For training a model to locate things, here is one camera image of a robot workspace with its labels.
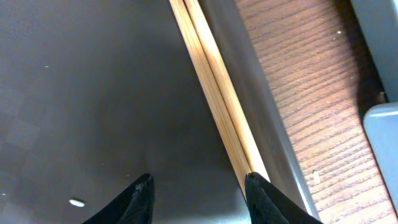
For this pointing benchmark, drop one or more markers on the dark brown serving tray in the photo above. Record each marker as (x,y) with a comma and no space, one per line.
(95,94)

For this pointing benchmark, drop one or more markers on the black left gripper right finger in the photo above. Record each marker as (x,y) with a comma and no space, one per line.
(268,205)

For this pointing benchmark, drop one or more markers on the grey plastic dishwasher rack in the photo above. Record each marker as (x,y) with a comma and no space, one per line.
(378,22)

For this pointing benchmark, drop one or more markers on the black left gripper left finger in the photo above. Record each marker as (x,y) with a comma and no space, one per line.
(134,205)

